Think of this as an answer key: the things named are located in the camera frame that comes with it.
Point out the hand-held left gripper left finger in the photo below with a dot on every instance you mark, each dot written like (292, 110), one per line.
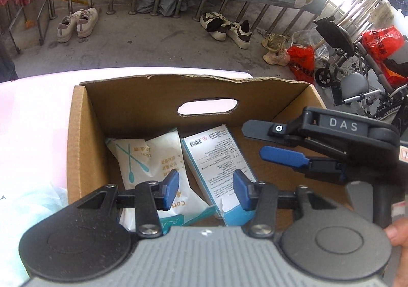
(170, 189)

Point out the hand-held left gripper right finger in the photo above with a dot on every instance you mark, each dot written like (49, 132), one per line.
(240, 189)

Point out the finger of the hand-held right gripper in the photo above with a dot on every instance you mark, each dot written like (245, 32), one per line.
(261, 129)
(280, 154)

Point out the white cotton swab pack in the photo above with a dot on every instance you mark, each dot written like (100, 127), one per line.
(149, 153)

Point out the blue white paper carton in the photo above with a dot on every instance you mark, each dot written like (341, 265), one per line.
(210, 153)

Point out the brown cardboard box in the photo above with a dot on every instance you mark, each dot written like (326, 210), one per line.
(127, 105)

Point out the person's right hand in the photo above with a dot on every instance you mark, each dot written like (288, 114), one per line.
(400, 234)

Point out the folding wheelchair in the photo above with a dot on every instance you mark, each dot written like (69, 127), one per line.
(353, 83)

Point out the red plastic bag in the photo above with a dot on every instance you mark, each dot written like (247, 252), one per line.
(301, 62)
(382, 41)
(397, 73)

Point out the beige mesh shoe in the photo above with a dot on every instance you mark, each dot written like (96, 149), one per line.
(275, 41)
(277, 57)

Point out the black white sneaker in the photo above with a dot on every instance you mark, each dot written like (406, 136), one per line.
(215, 27)
(240, 35)

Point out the clear plastic bag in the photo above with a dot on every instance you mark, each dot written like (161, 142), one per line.
(307, 38)

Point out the white green plastic bag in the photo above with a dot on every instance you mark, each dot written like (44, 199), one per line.
(28, 210)

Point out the metal railing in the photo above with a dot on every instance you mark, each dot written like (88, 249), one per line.
(133, 3)

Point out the black metal rack frame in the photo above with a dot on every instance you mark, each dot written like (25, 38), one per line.
(40, 29)

